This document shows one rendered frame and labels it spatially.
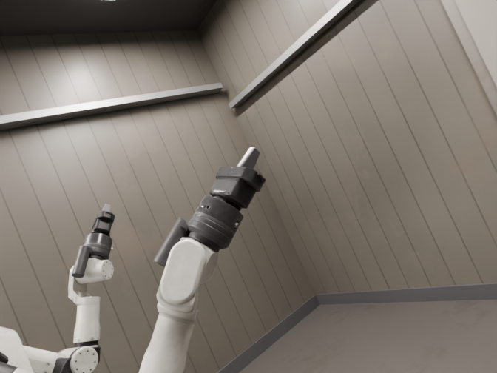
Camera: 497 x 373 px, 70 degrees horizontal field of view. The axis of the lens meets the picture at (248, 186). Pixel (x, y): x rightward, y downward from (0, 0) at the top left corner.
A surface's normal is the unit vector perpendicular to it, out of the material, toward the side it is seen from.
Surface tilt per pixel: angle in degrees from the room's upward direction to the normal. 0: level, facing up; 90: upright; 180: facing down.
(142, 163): 90
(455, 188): 90
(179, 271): 71
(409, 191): 90
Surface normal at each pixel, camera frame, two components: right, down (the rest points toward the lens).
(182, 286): -0.07, -0.37
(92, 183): 0.55, -0.28
